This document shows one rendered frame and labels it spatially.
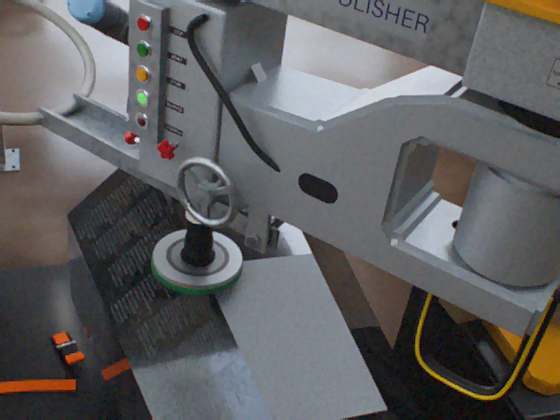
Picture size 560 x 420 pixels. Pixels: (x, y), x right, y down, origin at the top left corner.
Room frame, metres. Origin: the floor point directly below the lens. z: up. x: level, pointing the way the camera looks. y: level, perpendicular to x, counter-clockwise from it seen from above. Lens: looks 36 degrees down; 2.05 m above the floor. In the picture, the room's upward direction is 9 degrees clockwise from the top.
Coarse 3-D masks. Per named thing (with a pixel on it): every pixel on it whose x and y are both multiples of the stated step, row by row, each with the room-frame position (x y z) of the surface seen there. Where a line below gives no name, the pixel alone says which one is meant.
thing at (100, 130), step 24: (48, 120) 1.51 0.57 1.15; (72, 120) 1.57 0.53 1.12; (96, 120) 1.58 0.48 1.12; (120, 120) 1.55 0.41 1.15; (96, 144) 1.44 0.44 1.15; (120, 144) 1.50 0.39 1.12; (120, 168) 1.40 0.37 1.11; (168, 192) 1.34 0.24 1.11; (216, 216) 1.27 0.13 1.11; (240, 216) 1.24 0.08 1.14
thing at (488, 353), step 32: (416, 288) 1.70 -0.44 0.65; (448, 320) 1.52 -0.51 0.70; (448, 352) 1.48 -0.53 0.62; (480, 352) 1.38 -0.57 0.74; (416, 384) 1.57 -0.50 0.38; (480, 384) 1.34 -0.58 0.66; (448, 416) 1.41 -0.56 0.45; (480, 416) 1.30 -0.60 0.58; (512, 416) 1.21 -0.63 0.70; (544, 416) 1.19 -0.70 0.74
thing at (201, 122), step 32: (160, 0) 1.29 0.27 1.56; (192, 0) 1.26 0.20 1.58; (224, 0) 1.28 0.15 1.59; (224, 32) 1.23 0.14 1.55; (256, 32) 1.31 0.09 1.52; (192, 64) 1.25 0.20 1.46; (224, 64) 1.23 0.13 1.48; (256, 64) 1.32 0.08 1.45; (192, 96) 1.25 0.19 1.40; (192, 128) 1.25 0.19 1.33; (160, 160) 1.29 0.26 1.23; (192, 192) 1.24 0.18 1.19
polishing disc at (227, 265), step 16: (160, 240) 1.40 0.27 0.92; (176, 240) 1.41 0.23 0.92; (224, 240) 1.44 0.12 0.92; (160, 256) 1.34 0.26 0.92; (176, 256) 1.35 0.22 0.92; (224, 256) 1.38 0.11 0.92; (240, 256) 1.39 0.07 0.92; (160, 272) 1.29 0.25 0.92; (176, 272) 1.29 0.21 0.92; (192, 272) 1.30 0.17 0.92; (208, 272) 1.31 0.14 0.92; (224, 272) 1.32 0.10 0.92; (192, 288) 1.26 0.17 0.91; (208, 288) 1.27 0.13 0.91
